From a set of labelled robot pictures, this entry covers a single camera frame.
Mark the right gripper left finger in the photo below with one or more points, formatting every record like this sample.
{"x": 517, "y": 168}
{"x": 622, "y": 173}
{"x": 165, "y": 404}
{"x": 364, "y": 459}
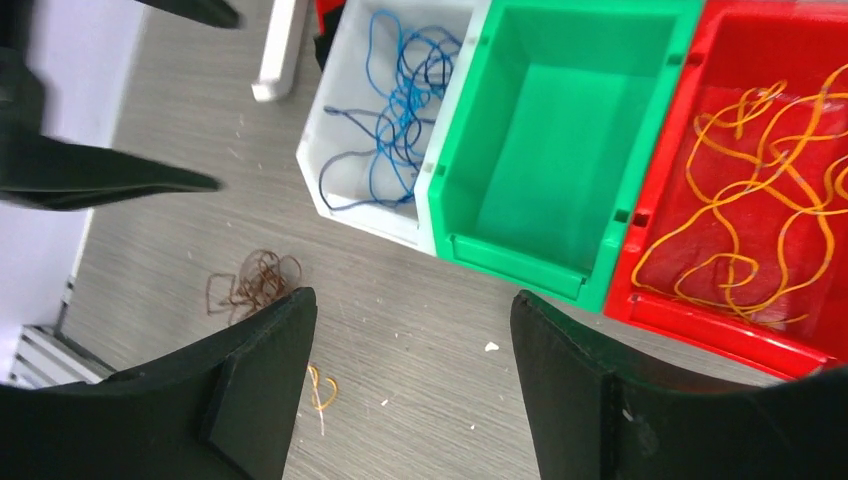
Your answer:
{"x": 223, "y": 407}

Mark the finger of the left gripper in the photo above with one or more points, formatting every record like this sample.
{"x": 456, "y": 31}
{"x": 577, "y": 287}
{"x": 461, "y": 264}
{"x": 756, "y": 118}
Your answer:
{"x": 46, "y": 173}
{"x": 214, "y": 13}

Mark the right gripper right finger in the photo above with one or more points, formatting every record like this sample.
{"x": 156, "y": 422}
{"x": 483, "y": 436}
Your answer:
{"x": 600, "y": 409}

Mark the white plastic bin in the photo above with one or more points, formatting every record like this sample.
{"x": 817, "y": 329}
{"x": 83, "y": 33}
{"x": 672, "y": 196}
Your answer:
{"x": 390, "y": 86}

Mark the red plastic bin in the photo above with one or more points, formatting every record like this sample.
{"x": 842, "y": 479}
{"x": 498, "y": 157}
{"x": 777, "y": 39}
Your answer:
{"x": 738, "y": 242}

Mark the green plastic bin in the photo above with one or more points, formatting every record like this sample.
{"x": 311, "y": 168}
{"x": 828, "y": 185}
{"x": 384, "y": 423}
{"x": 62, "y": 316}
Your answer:
{"x": 551, "y": 138}

